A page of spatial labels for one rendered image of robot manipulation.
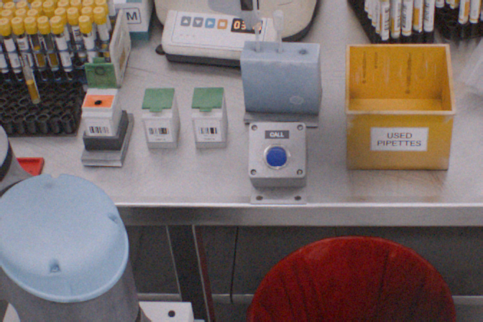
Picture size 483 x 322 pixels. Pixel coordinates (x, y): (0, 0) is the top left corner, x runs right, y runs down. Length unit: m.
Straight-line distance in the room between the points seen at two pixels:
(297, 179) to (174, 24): 0.36
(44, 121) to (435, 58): 0.53
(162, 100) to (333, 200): 0.26
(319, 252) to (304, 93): 0.51
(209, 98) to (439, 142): 0.30
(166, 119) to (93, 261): 0.44
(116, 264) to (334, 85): 0.58
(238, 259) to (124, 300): 1.04
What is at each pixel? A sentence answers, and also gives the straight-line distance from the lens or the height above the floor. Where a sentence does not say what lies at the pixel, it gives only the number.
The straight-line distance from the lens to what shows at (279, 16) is 1.22.
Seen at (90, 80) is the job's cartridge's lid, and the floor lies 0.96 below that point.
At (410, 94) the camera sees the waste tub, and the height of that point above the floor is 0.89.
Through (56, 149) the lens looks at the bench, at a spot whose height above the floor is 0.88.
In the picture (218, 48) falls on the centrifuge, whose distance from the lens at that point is 1.39.
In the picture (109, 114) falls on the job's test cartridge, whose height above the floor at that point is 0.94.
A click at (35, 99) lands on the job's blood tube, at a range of 1.36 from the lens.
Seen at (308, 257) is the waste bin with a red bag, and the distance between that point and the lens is 1.73.
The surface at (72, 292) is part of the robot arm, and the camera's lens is 0.86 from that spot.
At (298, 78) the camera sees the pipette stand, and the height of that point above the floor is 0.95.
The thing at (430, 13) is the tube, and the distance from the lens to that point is 1.41.
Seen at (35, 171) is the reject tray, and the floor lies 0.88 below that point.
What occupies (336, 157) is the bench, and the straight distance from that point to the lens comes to 1.26.
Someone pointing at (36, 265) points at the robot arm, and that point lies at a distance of 0.85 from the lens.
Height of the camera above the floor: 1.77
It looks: 45 degrees down
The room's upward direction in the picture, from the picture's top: 6 degrees counter-clockwise
